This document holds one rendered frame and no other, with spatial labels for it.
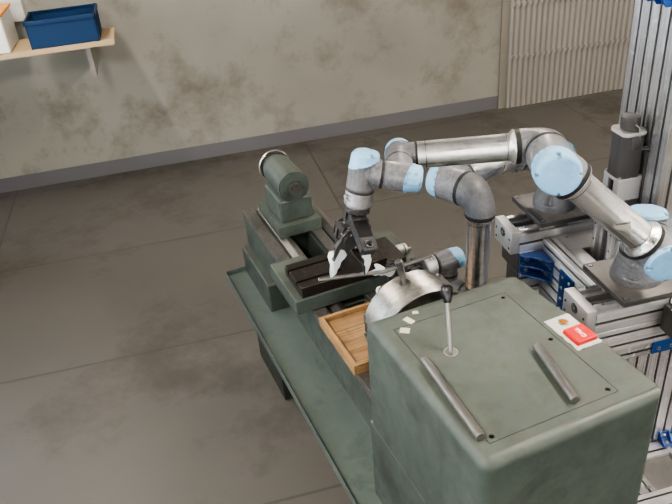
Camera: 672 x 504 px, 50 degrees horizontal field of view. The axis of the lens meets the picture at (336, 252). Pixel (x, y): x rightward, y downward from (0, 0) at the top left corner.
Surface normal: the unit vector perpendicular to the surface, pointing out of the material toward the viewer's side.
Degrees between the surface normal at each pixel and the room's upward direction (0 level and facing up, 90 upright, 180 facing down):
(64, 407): 0
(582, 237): 0
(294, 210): 90
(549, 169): 85
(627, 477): 90
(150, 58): 90
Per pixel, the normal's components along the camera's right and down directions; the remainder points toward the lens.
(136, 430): -0.07, -0.85
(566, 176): -0.14, 0.45
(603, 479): 0.40, 0.46
